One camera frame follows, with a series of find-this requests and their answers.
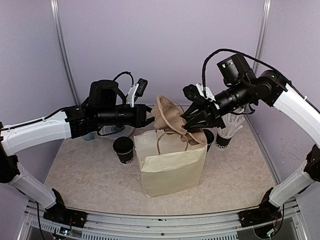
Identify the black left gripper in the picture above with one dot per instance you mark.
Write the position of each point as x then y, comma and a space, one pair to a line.
140, 120

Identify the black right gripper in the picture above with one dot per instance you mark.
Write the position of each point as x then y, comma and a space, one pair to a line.
212, 113

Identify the brown cardboard cup carrier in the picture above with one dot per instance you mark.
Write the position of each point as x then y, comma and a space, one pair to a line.
168, 117

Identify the black paper coffee cup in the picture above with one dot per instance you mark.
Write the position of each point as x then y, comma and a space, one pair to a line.
126, 157

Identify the cream paper takeout bag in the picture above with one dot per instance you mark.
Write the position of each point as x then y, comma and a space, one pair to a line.
168, 163

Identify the black plastic cup lid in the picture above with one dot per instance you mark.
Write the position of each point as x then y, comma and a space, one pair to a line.
123, 145

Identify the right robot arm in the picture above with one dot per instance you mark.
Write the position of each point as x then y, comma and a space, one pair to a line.
248, 81

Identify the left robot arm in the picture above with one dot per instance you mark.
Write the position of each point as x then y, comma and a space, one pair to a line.
106, 105

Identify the white wrapped straws bundle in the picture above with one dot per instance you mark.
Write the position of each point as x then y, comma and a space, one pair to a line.
233, 123

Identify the black cup holding straws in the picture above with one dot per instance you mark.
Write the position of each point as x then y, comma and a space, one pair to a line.
222, 140

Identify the blue translucent cup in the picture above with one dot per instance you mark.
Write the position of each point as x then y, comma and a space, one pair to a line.
88, 137

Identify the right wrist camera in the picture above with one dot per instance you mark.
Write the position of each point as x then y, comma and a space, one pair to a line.
195, 94

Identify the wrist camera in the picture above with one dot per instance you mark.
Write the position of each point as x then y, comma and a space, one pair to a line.
136, 91
195, 94

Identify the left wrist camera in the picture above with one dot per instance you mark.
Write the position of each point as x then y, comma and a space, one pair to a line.
136, 91

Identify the aluminium front frame rail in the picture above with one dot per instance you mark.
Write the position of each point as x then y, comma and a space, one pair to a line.
224, 225

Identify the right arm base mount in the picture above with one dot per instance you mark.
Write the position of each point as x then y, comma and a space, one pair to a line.
256, 216

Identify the right aluminium frame post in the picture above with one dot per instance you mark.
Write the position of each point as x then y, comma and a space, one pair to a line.
263, 28

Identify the aluminium frame post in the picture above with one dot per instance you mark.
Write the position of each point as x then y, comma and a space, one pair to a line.
263, 28
54, 4

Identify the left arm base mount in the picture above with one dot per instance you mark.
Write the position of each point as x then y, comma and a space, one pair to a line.
66, 216

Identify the left aluminium frame post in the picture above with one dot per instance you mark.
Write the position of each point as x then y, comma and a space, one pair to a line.
54, 4

